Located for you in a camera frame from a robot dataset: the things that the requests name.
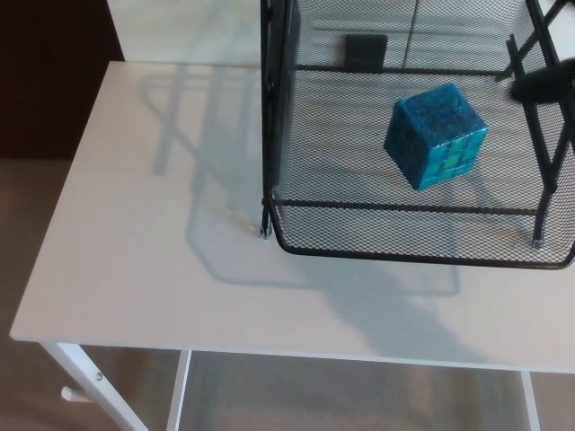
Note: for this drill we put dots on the blue puzzle cube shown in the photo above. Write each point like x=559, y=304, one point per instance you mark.
x=431, y=134

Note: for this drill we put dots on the white metal desk frame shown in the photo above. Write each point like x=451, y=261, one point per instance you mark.
x=81, y=372

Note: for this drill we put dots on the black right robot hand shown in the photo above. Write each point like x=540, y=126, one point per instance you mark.
x=545, y=80

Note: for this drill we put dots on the black mesh file tray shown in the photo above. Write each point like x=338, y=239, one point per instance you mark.
x=341, y=233

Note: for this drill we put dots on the dark wooden cabinet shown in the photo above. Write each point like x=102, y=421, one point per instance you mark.
x=54, y=76

